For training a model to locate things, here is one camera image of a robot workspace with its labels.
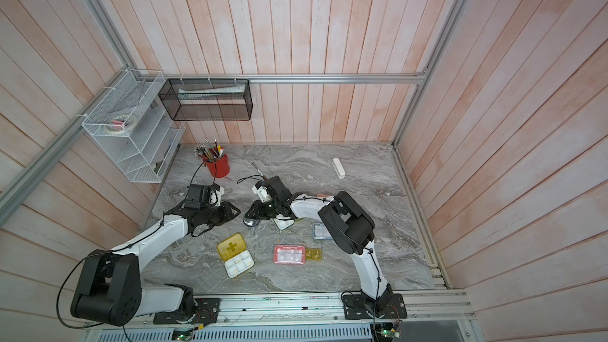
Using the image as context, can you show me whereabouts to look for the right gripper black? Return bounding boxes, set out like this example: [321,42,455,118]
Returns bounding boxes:
[244,201,282,221]

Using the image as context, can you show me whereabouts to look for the pink pillbox clear lid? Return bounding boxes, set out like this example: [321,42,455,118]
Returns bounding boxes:
[273,245,306,264]

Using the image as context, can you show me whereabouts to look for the blue pillbox clear lid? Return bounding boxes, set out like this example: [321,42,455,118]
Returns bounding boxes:
[312,222,333,240]

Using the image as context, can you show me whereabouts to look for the small yellow transparent pillbox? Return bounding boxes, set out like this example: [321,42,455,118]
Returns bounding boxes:
[305,248,323,261]

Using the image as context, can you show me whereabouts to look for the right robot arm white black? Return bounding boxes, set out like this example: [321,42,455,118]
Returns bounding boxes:
[243,176,393,318]

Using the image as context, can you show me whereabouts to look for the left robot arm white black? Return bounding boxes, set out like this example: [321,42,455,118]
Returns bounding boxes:
[70,184,241,327]

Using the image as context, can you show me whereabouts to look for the round dark blue pillbox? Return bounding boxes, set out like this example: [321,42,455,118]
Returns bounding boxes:
[243,218,260,227]

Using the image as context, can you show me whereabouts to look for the green lid white pillbox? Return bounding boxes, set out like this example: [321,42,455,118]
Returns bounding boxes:
[273,218,299,231]

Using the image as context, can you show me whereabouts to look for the yellow lid white pillbox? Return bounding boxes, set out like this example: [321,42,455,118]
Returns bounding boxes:
[217,234,254,279]

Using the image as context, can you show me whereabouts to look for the red pen cup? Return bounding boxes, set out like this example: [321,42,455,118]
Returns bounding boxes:
[204,155,231,178]

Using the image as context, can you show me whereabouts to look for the white rectangular case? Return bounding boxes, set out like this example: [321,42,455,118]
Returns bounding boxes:
[332,158,346,179]

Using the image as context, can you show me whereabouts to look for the tape roll on shelf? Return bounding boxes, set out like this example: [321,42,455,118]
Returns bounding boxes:
[104,114,135,136]

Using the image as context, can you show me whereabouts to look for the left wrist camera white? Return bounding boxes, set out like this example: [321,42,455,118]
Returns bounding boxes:
[210,187,225,207]

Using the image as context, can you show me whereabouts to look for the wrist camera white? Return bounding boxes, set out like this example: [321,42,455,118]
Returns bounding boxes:
[252,181,272,203]
[210,187,225,207]

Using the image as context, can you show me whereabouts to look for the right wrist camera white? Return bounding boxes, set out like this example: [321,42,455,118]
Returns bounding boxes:
[252,181,272,203]

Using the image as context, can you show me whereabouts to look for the brown handled screwdriver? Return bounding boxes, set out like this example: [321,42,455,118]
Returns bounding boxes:
[252,162,264,177]

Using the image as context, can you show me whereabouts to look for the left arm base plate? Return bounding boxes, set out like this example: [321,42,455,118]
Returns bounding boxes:
[153,298,221,326]

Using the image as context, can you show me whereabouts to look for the aluminium front rail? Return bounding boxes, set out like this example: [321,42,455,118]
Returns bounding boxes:
[88,290,483,341]

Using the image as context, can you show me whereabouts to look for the black mesh wall basket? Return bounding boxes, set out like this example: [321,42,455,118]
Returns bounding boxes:
[158,78,253,121]

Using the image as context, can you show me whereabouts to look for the white wire shelf rack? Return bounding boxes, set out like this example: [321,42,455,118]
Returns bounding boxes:
[82,70,185,184]

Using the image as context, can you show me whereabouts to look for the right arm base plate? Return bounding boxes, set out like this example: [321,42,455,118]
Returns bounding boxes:
[340,291,408,321]

